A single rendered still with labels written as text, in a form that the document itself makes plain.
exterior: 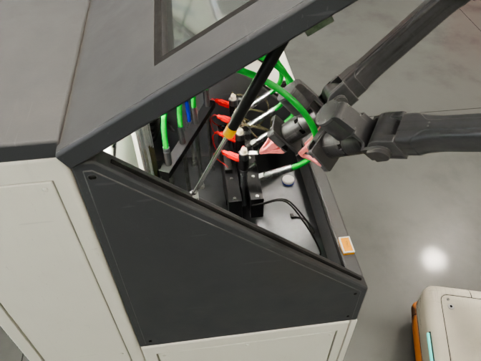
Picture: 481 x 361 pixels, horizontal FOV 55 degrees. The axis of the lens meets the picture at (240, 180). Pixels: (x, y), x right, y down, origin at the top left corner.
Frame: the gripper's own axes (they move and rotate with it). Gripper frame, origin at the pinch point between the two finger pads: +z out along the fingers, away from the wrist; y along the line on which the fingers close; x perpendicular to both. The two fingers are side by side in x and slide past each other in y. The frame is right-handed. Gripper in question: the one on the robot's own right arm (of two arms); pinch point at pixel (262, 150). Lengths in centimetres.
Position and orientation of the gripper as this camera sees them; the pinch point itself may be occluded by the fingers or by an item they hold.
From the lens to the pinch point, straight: 122.2
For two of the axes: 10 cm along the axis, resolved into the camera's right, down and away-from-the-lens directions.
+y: -7.1, -5.5, -4.4
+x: -1.4, 7.2, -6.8
